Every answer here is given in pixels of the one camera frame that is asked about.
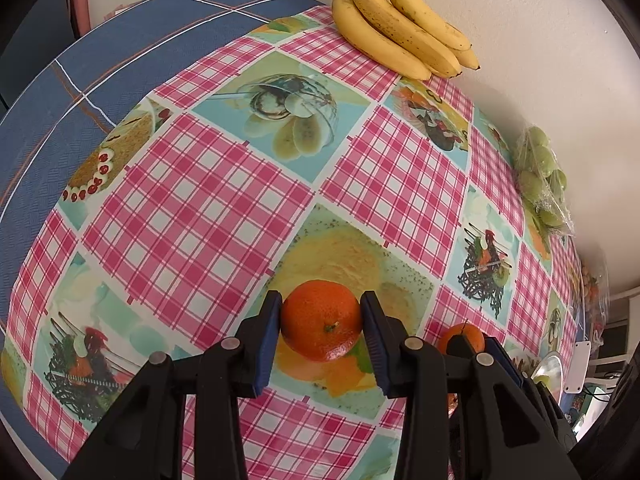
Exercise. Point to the pink checked printed tablecloth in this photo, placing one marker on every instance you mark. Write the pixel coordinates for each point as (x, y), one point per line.
(200, 210)

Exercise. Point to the yellow banana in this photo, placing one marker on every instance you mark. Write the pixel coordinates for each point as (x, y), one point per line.
(365, 35)
(395, 15)
(425, 10)

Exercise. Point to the clear bag of green plums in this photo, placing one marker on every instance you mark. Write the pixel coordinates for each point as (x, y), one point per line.
(540, 160)

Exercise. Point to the metal bowl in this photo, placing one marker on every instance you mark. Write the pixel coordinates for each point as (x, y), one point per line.
(550, 372)

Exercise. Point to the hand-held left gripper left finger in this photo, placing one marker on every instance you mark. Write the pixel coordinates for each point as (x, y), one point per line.
(267, 345)

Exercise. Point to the white plastic device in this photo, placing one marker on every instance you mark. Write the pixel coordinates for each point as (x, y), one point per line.
(580, 365)

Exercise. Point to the orange tangerine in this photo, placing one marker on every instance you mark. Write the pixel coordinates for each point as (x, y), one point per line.
(320, 317)
(476, 339)

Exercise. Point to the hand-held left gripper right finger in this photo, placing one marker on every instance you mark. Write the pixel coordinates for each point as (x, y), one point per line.
(372, 345)

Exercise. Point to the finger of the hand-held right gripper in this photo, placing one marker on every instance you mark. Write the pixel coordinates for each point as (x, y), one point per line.
(502, 357)
(458, 347)

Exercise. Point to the clear bag of snacks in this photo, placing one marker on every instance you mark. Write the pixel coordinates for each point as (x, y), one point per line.
(590, 285)

